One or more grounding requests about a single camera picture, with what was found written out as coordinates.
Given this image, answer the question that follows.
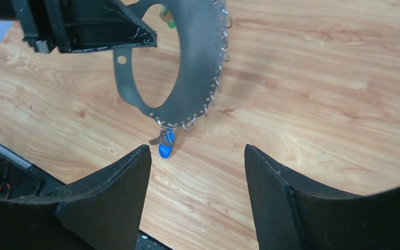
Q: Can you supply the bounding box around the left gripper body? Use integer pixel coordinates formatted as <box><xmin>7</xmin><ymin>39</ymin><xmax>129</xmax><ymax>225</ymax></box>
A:
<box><xmin>0</xmin><ymin>1</ymin><xmax>62</xmax><ymax>54</ymax></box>

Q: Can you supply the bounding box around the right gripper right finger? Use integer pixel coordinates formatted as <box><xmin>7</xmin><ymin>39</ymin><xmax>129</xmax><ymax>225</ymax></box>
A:
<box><xmin>244</xmin><ymin>144</ymin><xmax>400</xmax><ymax>249</ymax></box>

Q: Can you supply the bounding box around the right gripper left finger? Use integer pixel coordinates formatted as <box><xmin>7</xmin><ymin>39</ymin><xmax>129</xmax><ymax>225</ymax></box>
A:
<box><xmin>0</xmin><ymin>144</ymin><xmax>153</xmax><ymax>250</ymax></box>

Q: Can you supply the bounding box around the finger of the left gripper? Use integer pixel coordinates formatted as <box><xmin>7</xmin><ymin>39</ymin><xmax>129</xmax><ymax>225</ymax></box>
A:
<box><xmin>44</xmin><ymin>1</ymin><xmax>157</xmax><ymax>53</ymax></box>

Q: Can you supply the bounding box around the blue key tag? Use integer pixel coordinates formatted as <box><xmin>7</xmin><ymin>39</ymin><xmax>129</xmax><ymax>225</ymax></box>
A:
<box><xmin>149</xmin><ymin>128</ymin><xmax>175</xmax><ymax>159</ymax></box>

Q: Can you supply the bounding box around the metal keyring holder plate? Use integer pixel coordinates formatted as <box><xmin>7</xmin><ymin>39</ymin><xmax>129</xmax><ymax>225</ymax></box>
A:
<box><xmin>113</xmin><ymin>0</ymin><xmax>229</xmax><ymax>130</ymax></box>

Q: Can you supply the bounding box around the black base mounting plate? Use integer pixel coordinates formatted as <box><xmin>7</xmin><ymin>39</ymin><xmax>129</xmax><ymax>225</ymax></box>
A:
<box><xmin>0</xmin><ymin>132</ymin><xmax>173</xmax><ymax>250</ymax></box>

